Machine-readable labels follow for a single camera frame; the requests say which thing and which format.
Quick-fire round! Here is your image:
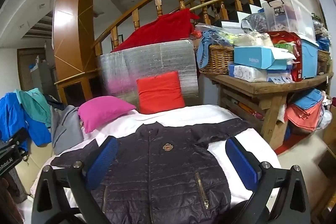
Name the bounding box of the blue plastic bag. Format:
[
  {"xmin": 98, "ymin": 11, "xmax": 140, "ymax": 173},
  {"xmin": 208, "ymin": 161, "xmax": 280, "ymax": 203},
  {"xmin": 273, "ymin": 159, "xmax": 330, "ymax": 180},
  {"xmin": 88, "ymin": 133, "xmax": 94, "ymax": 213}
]
[{"xmin": 316, "ymin": 35, "xmax": 332, "ymax": 52}]

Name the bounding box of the teal jacket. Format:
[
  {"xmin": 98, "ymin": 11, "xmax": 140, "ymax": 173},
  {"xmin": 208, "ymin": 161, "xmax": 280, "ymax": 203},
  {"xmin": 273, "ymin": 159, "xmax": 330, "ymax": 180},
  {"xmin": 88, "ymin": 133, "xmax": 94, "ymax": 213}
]
[{"xmin": 16, "ymin": 88, "xmax": 52, "ymax": 128}]

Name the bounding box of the wooden pillar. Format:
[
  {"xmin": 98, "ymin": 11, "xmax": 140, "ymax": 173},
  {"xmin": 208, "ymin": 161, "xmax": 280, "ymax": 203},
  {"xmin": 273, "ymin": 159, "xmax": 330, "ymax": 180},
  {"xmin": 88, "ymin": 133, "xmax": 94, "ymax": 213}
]
[{"xmin": 52, "ymin": 0, "xmax": 100, "ymax": 106}]

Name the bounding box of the blue jacket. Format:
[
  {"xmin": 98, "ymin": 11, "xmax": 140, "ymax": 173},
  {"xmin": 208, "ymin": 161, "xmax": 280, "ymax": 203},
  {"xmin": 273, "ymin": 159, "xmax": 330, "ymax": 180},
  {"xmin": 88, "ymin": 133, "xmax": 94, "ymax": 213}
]
[{"xmin": 0, "ymin": 92, "xmax": 51, "ymax": 147}]

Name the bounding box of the orange-red pillow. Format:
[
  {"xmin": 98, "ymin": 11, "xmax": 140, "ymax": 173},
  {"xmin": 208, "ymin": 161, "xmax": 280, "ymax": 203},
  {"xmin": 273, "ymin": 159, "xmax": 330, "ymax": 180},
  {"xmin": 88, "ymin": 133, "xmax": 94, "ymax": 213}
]
[{"xmin": 136, "ymin": 71, "xmax": 186, "ymax": 115}]

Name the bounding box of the blue cloth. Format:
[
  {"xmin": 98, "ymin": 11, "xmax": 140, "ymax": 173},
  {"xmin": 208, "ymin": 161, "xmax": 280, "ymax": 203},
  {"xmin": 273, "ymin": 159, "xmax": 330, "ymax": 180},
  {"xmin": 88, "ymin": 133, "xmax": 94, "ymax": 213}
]
[{"xmin": 196, "ymin": 29, "xmax": 223, "ymax": 70}]

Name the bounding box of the dark quilted jacket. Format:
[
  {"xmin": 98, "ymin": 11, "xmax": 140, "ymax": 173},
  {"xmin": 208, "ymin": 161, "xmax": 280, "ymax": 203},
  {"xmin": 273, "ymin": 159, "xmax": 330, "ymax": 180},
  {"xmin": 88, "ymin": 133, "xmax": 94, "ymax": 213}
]
[{"xmin": 50, "ymin": 118, "xmax": 251, "ymax": 224}]

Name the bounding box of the red gift box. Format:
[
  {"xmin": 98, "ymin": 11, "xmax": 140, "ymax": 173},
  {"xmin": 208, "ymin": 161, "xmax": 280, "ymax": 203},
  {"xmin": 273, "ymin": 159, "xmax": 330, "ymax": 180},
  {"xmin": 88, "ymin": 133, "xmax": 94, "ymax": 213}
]
[{"xmin": 267, "ymin": 31, "xmax": 303, "ymax": 82}]

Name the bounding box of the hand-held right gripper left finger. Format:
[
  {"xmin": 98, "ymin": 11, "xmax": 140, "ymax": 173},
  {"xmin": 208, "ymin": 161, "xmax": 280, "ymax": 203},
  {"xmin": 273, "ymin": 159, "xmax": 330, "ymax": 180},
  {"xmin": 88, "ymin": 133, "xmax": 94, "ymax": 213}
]
[{"xmin": 33, "ymin": 136, "xmax": 118, "ymax": 224}]

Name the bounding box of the wooden table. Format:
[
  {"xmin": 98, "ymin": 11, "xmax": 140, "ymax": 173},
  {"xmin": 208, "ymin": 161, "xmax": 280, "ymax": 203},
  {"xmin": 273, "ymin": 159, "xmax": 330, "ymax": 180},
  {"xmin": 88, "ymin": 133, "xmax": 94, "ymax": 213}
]
[{"xmin": 202, "ymin": 70, "xmax": 334, "ymax": 151}]

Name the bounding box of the wicker basket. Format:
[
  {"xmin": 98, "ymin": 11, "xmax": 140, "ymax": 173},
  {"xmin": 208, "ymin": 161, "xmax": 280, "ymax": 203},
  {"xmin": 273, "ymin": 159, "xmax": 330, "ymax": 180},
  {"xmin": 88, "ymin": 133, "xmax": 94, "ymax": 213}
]
[{"xmin": 200, "ymin": 44, "xmax": 235, "ymax": 75}]

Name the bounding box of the red blanket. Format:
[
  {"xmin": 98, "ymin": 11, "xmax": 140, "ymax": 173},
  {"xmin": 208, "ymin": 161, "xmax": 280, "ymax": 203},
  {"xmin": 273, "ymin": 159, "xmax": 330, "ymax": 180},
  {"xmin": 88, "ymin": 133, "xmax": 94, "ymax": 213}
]
[{"xmin": 112, "ymin": 8, "xmax": 201, "ymax": 52}]

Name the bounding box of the white bed sheet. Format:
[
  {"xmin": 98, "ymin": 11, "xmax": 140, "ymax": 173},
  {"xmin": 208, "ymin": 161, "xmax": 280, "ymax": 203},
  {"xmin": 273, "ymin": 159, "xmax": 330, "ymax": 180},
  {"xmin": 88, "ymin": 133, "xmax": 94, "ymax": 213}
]
[{"xmin": 30, "ymin": 104, "xmax": 282, "ymax": 224}]

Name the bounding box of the coral folded clothes stack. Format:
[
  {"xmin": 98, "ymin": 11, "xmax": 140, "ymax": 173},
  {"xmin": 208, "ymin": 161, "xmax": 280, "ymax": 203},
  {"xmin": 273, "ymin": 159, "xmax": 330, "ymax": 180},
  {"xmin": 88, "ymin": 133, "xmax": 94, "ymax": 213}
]
[{"xmin": 286, "ymin": 102, "xmax": 324, "ymax": 133}]

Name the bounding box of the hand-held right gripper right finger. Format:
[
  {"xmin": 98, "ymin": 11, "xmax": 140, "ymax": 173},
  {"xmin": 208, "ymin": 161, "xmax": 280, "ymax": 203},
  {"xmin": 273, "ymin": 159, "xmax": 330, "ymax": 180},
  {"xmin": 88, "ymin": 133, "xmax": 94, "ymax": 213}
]
[{"xmin": 225, "ymin": 137, "xmax": 311, "ymax": 224}]

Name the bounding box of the silver foil board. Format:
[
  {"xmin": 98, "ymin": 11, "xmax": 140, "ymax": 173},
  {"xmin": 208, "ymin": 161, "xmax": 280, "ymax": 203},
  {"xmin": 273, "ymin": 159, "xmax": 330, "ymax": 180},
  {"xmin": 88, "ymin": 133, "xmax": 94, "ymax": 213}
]
[{"xmin": 97, "ymin": 39, "xmax": 198, "ymax": 106}]

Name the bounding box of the grey garment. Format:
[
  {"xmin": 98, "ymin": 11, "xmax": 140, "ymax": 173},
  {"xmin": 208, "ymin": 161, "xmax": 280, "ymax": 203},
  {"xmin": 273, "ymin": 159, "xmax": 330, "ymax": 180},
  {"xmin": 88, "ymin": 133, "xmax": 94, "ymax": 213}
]
[{"xmin": 50, "ymin": 105, "xmax": 84, "ymax": 156}]

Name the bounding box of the light blue cardboard box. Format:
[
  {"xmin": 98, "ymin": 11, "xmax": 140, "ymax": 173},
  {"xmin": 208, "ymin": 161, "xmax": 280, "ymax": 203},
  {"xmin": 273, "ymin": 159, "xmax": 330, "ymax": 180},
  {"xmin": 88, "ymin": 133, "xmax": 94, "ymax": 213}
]
[{"xmin": 233, "ymin": 46, "xmax": 297, "ymax": 71}]

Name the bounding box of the white flat box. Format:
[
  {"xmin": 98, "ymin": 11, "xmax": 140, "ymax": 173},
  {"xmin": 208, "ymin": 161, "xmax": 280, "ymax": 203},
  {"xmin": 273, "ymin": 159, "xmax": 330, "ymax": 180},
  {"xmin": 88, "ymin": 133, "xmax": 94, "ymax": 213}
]
[{"xmin": 195, "ymin": 20, "xmax": 245, "ymax": 33}]

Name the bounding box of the clear plastic storage box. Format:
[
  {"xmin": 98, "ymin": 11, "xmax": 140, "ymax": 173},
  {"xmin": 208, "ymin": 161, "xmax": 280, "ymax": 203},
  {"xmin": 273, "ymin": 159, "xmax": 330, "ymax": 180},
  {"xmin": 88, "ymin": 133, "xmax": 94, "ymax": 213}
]
[{"xmin": 261, "ymin": 0, "xmax": 317, "ymax": 41}]

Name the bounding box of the white tissue pack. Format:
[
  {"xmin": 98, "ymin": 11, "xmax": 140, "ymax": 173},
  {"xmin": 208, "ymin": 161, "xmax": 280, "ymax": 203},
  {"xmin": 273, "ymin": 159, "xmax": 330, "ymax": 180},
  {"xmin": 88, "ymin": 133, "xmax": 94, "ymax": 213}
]
[{"xmin": 227, "ymin": 63, "xmax": 269, "ymax": 83}]

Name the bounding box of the dark plastic bag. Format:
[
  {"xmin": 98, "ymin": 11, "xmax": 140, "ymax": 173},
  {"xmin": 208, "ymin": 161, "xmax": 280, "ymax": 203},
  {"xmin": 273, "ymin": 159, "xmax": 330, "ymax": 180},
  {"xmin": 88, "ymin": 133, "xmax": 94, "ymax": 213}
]
[{"xmin": 240, "ymin": 13, "xmax": 270, "ymax": 33}]

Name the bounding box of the cream plastic bag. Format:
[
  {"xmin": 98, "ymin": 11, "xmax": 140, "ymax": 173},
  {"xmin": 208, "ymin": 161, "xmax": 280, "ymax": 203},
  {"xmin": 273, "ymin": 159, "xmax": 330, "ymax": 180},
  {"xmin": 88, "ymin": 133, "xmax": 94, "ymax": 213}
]
[{"xmin": 233, "ymin": 30, "xmax": 274, "ymax": 47}]

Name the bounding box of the light blue storage bin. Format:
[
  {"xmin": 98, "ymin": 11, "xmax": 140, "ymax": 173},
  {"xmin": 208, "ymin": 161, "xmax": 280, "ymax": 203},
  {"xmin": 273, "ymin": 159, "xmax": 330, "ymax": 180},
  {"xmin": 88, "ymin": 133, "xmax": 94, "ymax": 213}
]
[{"xmin": 299, "ymin": 37, "xmax": 320, "ymax": 80}]

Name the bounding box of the blue folded clothes stack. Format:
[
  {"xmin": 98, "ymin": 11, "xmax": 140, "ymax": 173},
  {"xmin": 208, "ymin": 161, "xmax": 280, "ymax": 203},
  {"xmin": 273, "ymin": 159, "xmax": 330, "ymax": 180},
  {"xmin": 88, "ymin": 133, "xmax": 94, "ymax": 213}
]
[{"xmin": 292, "ymin": 88, "xmax": 324, "ymax": 110}]

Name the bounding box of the pink pillow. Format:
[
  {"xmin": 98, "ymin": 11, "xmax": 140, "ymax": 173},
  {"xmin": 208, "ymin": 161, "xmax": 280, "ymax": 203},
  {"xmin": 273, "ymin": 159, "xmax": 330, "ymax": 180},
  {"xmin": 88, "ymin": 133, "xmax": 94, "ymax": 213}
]
[{"xmin": 78, "ymin": 95, "xmax": 137, "ymax": 134}]

